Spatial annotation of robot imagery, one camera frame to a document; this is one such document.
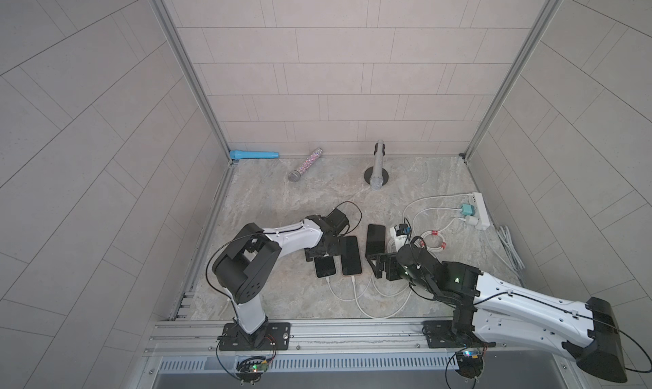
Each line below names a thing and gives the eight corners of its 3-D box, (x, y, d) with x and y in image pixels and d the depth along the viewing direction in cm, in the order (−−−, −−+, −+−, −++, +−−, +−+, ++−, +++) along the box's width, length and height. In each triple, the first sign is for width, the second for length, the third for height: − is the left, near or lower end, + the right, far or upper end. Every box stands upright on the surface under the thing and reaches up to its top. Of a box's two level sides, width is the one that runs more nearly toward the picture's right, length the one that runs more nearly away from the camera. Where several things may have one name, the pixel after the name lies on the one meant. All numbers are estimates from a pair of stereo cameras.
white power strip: (475, 229, 94) (479, 224, 91) (469, 197, 104) (473, 191, 101) (486, 231, 94) (491, 226, 91) (479, 198, 104) (483, 192, 101)
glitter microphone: (288, 179, 110) (287, 175, 107) (316, 150, 121) (316, 145, 119) (295, 183, 108) (294, 178, 106) (322, 153, 120) (322, 148, 118)
